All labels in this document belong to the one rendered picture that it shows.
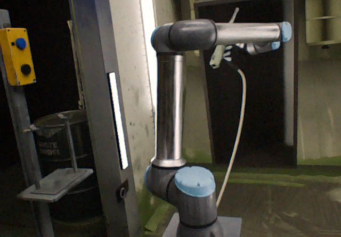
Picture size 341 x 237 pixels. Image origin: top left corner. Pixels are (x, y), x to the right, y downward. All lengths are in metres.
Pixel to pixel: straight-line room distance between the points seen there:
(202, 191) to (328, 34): 2.29
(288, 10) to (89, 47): 1.34
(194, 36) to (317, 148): 2.28
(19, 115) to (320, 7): 2.59
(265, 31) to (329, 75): 2.10
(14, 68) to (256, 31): 1.09
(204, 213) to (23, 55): 1.07
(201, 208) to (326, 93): 2.45
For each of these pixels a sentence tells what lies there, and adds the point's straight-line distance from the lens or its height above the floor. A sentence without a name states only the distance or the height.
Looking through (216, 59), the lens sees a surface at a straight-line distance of 1.83.
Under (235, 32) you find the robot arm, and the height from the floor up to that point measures 1.42.
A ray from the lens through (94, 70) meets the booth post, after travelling 1.89.
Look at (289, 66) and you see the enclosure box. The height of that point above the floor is 1.16.
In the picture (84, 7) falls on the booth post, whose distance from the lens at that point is 1.91.
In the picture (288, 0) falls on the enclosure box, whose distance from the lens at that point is 2.26.
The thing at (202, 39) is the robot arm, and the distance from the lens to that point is 1.13.
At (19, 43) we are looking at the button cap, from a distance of 1.54.
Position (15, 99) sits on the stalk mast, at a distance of 1.60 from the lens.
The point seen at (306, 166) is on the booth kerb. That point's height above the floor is 0.15.
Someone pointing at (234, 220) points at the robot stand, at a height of 0.64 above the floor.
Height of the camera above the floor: 1.40
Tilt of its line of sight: 12 degrees down
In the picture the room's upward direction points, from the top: 6 degrees counter-clockwise
